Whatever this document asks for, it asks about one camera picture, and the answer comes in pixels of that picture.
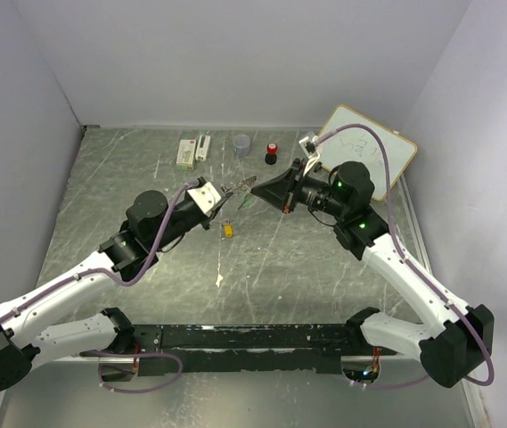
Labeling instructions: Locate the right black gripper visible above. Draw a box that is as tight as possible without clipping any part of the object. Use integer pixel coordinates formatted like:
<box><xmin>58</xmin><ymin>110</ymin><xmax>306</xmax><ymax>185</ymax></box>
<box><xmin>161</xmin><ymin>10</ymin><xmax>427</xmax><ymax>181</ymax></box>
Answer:
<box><xmin>251</xmin><ymin>159</ymin><xmax>348</xmax><ymax>218</ymax></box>

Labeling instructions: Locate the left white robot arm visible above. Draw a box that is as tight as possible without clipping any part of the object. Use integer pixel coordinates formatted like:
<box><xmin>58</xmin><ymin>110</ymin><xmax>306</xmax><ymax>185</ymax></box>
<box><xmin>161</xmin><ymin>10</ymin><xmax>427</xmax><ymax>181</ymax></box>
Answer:
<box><xmin>0</xmin><ymin>181</ymin><xmax>234</xmax><ymax>391</ymax></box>

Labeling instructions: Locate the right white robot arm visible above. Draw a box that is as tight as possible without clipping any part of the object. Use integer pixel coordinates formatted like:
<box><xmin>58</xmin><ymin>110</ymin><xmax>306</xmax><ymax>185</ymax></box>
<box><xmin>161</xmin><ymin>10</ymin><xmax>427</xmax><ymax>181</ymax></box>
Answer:
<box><xmin>251</xmin><ymin>160</ymin><xmax>495</xmax><ymax>388</ymax></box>

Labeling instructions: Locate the green white staple box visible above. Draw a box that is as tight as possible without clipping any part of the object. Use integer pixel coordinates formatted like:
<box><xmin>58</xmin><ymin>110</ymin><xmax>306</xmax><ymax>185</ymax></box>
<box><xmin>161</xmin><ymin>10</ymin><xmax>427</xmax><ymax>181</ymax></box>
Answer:
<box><xmin>176</xmin><ymin>139</ymin><xmax>196</xmax><ymax>170</ymax></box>

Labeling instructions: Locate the clear plastic clip jar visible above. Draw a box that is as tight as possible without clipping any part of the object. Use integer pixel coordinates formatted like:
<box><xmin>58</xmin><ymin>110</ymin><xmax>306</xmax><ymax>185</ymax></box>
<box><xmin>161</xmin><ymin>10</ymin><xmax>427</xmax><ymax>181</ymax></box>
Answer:
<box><xmin>233</xmin><ymin>134</ymin><xmax>251</xmax><ymax>157</ymax></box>

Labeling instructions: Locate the white stapler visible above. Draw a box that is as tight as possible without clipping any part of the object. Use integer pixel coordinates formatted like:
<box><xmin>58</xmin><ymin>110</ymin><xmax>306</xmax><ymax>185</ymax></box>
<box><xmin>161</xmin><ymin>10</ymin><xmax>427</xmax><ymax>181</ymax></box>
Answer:
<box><xmin>195</xmin><ymin>134</ymin><xmax>211</xmax><ymax>162</ymax></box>

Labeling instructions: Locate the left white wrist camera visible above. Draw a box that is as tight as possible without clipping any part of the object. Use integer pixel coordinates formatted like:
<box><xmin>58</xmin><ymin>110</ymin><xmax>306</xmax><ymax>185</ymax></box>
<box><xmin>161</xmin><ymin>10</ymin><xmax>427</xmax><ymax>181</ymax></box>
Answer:
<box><xmin>187</xmin><ymin>182</ymin><xmax>225</xmax><ymax>217</ymax></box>

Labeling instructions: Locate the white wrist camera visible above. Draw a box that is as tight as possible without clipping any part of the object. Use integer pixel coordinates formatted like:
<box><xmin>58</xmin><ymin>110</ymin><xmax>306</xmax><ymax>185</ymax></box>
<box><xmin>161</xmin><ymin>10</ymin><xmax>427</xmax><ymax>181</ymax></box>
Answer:
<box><xmin>298</xmin><ymin>133</ymin><xmax>321</xmax><ymax>176</ymax></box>
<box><xmin>187</xmin><ymin>182</ymin><xmax>225</xmax><ymax>217</ymax></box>

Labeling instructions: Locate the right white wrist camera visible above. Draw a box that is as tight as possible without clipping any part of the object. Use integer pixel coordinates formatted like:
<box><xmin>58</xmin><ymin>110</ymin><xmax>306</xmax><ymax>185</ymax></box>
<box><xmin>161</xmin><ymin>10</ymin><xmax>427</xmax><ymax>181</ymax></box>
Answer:
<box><xmin>298</xmin><ymin>133</ymin><xmax>321</xmax><ymax>176</ymax></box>

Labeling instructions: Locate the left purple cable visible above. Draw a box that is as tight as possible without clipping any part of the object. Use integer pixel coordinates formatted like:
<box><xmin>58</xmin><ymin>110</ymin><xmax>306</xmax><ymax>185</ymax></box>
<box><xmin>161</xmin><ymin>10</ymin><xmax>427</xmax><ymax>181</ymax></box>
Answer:
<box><xmin>0</xmin><ymin>177</ymin><xmax>205</xmax><ymax>387</ymax></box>

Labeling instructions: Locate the purple cable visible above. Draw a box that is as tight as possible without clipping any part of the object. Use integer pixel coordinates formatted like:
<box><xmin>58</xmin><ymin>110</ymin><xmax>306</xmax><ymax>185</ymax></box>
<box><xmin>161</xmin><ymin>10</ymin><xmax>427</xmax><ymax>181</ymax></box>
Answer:
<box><xmin>315</xmin><ymin>122</ymin><xmax>496</xmax><ymax>390</ymax></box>
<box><xmin>0</xmin><ymin>177</ymin><xmax>205</xmax><ymax>387</ymax></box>

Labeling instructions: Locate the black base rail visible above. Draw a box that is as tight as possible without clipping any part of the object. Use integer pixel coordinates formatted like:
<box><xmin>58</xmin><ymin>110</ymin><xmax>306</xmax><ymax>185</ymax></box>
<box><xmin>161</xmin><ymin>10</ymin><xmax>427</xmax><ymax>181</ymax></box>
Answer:
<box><xmin>78</xmin><ymin>323</ymin><xmax>401</xmax><ymax>377</ymax></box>

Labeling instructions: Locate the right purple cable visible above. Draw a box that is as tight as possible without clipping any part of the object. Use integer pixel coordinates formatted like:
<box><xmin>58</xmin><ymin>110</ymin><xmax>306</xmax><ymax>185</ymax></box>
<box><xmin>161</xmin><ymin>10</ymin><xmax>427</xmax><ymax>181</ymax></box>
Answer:
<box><xmin>315</xmin><ymin>122</ymin><xmax>496</xmax><ymax>390</ymax></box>

